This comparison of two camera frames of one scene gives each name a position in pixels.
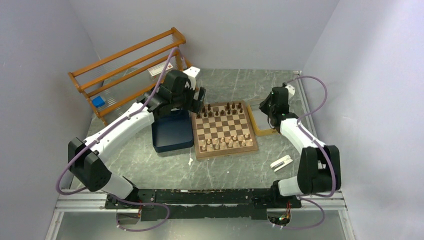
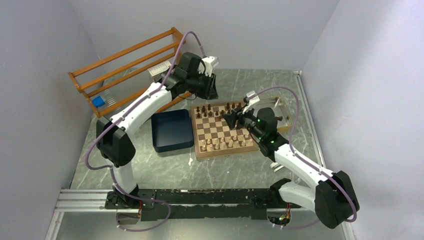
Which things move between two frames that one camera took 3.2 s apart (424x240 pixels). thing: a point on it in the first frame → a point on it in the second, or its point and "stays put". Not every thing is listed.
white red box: x=156 y=71 stays put
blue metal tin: x=172 y=130 stays put
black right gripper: x=262 y=106 → x=231 y=118
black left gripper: x=195 y=105 → x=210 y=92
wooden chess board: x=223 y=129 stays put
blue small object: x=98 y=102 stays put
